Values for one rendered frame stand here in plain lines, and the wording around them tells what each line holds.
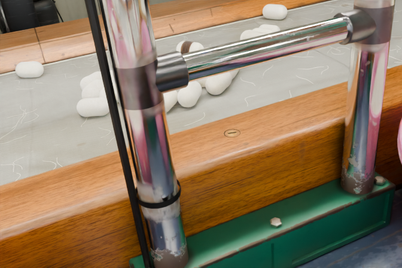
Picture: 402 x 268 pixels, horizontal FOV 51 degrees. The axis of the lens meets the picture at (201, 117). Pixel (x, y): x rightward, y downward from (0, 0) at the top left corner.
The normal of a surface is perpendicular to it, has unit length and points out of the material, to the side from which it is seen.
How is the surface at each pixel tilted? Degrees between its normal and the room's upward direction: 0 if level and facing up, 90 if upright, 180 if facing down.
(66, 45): 45
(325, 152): 90
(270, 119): 0
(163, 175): 90
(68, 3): 90
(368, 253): 0
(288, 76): 0
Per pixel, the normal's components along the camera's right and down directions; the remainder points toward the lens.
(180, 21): 0.22, -0.34
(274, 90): -0.10, -0.87
